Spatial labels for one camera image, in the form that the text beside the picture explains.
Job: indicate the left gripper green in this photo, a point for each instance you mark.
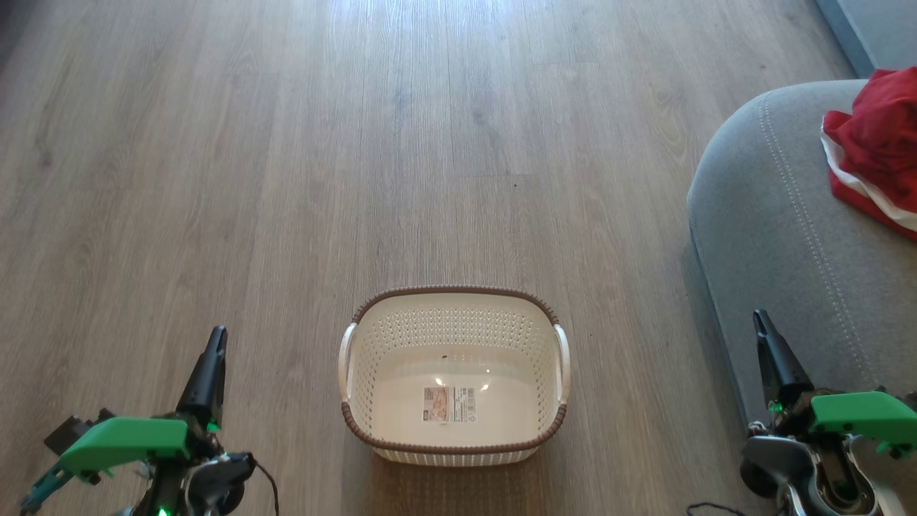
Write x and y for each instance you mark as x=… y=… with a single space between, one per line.
x=129 y=437

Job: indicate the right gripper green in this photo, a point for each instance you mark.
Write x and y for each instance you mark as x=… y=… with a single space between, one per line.
x=867 y=416

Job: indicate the red and white garment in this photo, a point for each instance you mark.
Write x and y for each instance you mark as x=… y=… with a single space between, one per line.
x=881 y=136

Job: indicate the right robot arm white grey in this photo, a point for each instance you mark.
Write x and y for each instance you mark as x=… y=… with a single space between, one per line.
x=781 y=459

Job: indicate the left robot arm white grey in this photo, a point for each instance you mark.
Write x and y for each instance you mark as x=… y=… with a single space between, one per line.
x=215 y=480

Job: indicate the cream laundry basket brown rim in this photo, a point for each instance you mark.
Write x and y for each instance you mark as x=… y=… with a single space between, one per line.
x=458 y=430

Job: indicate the grey fabric sofa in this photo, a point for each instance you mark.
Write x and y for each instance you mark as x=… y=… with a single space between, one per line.
x=774 y=236

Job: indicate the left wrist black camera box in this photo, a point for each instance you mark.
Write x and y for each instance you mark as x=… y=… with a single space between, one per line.
x=63 y=436

